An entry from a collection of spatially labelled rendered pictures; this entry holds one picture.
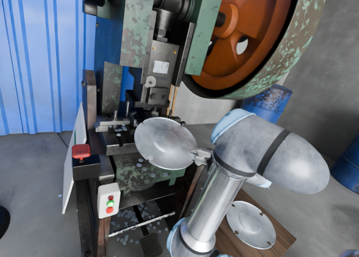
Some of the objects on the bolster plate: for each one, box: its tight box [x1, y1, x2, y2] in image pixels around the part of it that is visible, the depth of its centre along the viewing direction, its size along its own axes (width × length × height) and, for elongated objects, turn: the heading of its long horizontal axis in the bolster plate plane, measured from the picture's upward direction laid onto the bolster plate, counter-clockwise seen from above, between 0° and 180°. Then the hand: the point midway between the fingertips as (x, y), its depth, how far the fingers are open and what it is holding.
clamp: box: [94, 110, 130, 132], centre depth 93 cm, size 6×17×10 cm, turn 94°
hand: (192, 152), depth 82 cm, fingers closed
